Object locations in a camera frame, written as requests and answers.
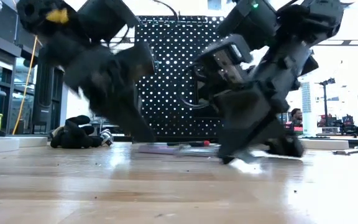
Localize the black camera on pole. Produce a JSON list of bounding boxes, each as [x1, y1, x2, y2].
[[314, 77, 337, 121]]

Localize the black and red robot equipment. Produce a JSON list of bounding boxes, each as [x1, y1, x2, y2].
[[337, 113, 358, 138]]

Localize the person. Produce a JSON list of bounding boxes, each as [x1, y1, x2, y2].
[[285, 107, 305, 135]]

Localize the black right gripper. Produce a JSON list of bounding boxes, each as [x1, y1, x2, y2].
[[197, 36, 320, 165]]

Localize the tall black tower cabinet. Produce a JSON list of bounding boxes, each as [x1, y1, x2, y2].
[[31, 62, 65, 135]]

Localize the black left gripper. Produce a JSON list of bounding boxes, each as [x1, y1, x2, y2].
[[62, 40, 157, 144]]

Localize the black perforated pegboard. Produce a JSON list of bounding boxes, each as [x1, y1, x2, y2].
[[131, 14, 227, 144]]

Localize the light purple pen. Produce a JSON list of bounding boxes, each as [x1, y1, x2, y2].
[[136, 144, 200, 156]]

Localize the long wire pegboard tool rack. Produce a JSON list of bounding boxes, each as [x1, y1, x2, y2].
[[137, 14, 217, 26]]

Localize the white tower fan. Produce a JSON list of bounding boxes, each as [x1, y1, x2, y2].
[[301, 81, 318, 136]]

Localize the yellow cable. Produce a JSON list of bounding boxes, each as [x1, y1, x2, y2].
[[11, 34, 40, 136]]

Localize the black work glove yellow cuff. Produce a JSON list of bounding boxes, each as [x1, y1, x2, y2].
[[48, 114, 104, 149]]

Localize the thin black screwdriver red cap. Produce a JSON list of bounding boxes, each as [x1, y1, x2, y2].
[[165, 140, 211, 148]]

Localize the black pegboard storage bin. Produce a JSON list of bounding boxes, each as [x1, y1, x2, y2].
[[196, 93, 225, 119]]

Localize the chrome ratchet black handle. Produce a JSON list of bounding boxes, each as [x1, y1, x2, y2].
[[99, 128, 115, 147]]

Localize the yellow tape tag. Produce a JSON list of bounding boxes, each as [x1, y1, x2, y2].
[[45, 8, 70, 25]]

